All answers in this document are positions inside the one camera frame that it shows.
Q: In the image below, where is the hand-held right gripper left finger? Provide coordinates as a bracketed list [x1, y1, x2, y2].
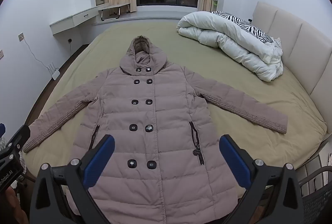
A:
[30, 134, 115, 224]

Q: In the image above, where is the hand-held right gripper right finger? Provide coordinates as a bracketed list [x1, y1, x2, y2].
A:
[219, 134, 304, 224]

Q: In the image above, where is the mauve hooded puffer coat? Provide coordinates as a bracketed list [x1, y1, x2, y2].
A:
[23, 35, 288, 223]

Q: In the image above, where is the plaid cloth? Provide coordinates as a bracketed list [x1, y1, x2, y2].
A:
[0, 136, 28, 184]

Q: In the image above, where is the white router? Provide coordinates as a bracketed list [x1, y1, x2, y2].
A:
[47, 62, 61, 80]

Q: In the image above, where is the dark mesh basket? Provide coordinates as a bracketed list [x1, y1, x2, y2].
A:
[298, 166, 332, 224]

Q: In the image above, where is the bed with olive sheet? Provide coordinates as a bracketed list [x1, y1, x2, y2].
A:
[22, 22, 332, 199]

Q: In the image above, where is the white duvet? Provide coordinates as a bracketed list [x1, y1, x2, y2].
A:
[176, 11, 284, 82]

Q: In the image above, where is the beige padded headboard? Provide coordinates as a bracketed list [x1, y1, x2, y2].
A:
[252, 1, 332, 136]

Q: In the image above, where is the zebra print pillow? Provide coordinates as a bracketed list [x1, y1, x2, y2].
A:
[210, 11, 275, 44]

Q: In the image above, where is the folding table with metal legs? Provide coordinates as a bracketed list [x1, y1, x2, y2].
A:
[98, 2, 130, 22]

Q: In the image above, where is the thin grey cable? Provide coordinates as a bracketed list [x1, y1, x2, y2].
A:
[23, 38, 52, 69]

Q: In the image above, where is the white wall-mounted desk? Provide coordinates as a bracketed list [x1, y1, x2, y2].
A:
[49, 5, 109, 36]

